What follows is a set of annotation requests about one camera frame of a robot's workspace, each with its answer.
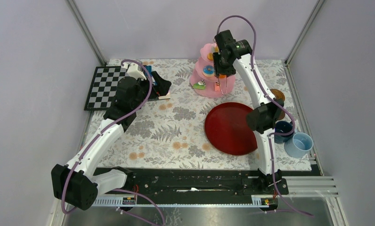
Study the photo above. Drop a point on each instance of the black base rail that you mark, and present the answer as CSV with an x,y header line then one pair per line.
x,y
202,187

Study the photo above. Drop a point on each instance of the pink layered cake slice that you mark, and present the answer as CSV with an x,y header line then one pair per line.
x,y
217,87

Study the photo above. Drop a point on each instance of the blue lego brick on pillar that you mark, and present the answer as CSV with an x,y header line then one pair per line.
x,y
149,68

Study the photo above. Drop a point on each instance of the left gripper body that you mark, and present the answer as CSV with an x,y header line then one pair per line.
x,y
157,90

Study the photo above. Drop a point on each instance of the dark brown wooden coaster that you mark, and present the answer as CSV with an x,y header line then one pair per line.
x,y
281,116

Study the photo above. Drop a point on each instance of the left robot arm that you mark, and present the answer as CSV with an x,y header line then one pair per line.
x,y
76,183

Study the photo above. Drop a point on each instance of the blue iced donut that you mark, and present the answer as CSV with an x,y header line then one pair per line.
x,y
208,71

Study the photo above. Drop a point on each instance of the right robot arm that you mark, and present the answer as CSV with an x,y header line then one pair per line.
x,y
266,109

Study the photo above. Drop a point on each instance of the floral table cloth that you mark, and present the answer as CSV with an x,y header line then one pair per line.
x,y
170,133

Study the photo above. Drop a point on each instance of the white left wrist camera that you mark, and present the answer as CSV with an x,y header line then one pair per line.
x,y
134,70

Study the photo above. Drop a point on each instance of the dark blue mug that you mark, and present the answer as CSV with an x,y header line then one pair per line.
x,y
285,128

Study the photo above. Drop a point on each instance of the light brown wooden saucer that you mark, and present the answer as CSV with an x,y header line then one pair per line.
x,y
279,95

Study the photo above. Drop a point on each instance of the dark red round tray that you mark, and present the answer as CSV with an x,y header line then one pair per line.
x,y
226,129

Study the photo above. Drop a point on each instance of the green cake slice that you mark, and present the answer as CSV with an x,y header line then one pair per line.
x,y
200,85

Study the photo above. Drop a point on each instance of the black and white chessboard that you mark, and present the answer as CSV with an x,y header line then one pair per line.
x,y
111,86

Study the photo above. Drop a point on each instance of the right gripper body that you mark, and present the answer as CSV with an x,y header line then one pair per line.
x,y
221,67

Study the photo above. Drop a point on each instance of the cream lego brick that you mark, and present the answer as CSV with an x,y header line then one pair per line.
x,y
167,96

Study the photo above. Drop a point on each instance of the pink three-tier cake stand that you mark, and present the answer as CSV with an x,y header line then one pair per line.
x,y
210,81

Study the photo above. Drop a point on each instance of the light blue mug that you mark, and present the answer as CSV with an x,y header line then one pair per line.
x,y
298,145

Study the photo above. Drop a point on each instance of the round yellow biscuit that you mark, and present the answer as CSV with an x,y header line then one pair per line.
x,y
210,57

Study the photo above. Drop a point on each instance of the white handled metal tongs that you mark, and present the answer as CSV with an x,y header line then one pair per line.
x,y
223,81

